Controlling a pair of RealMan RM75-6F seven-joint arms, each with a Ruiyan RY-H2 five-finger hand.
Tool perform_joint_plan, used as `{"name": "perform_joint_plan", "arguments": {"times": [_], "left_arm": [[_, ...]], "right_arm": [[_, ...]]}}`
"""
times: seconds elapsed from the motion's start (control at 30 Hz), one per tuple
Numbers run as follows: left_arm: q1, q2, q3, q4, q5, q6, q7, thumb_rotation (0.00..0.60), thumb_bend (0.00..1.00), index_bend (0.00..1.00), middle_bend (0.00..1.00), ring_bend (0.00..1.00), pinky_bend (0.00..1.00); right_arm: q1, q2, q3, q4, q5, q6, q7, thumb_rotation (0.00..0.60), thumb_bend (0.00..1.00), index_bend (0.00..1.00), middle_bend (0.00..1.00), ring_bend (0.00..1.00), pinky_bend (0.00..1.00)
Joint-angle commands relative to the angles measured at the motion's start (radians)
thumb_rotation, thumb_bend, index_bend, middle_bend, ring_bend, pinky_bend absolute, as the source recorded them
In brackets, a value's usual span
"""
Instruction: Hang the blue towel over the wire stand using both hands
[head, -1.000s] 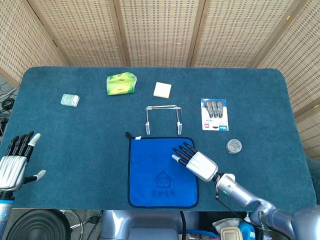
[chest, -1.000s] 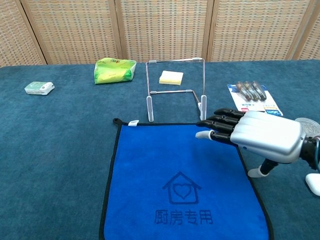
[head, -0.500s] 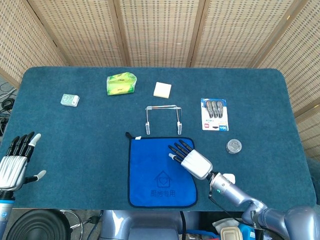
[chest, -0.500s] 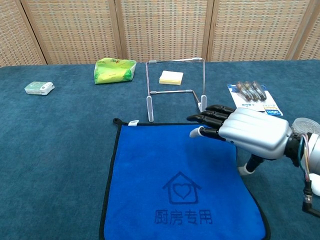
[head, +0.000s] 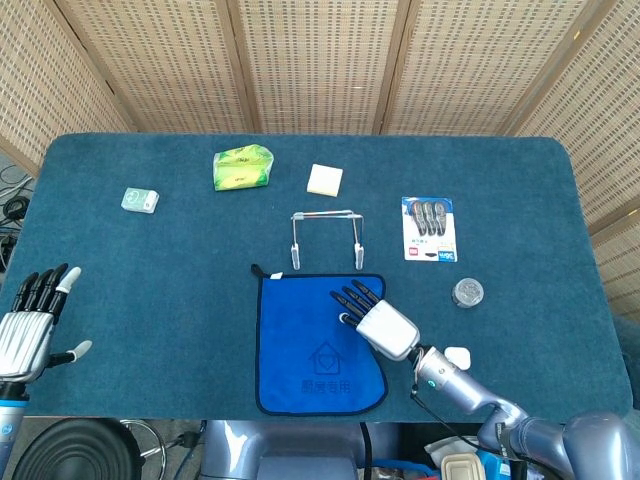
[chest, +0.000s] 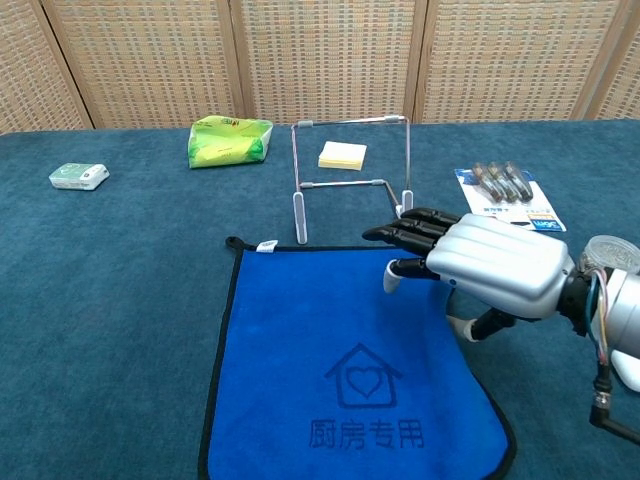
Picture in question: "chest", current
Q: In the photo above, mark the pale yellow sticky note pad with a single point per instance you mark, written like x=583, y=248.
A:
x=342, y=156

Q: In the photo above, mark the green tissue pack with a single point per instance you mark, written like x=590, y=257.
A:
x=225, y=145

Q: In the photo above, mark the clear round jar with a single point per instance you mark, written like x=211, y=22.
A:
x=612, y=252

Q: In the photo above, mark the blue cleaning cloth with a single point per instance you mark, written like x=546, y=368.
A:
x=325, y=325

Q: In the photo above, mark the blister card pack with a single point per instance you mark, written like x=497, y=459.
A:
x=492, y=192

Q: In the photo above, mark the woven bamboo folding screen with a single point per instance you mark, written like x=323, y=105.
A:
x=320, y=60

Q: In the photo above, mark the white rounded square object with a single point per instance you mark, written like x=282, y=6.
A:
x=629, y=372

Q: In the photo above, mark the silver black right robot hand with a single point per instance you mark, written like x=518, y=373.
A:
x=500, y=270

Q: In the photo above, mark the small green white box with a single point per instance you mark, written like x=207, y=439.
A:
x=77, y=176

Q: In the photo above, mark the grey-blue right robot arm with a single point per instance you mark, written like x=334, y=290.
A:
x=625, y=310

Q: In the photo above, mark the blue carpet table cover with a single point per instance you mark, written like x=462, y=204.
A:
x=125, y=300

